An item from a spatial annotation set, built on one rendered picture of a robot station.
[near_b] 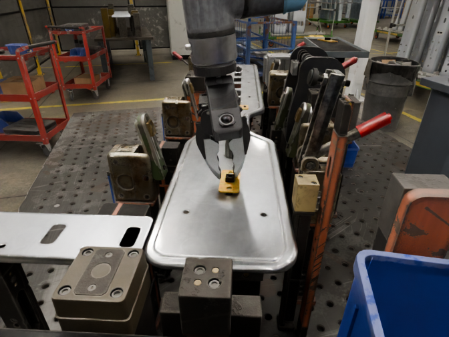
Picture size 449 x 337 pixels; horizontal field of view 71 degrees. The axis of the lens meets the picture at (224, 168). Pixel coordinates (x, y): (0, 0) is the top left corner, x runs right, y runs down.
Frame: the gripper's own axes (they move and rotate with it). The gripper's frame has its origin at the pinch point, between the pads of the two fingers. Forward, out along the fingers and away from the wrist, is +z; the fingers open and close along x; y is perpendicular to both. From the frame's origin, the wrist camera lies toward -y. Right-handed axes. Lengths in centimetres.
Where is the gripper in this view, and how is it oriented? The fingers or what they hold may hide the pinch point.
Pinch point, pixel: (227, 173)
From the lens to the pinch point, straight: 59.4
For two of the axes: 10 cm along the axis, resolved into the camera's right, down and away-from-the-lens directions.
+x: -9.9, 1.1, 0.1
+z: 1.0, 8.6, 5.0
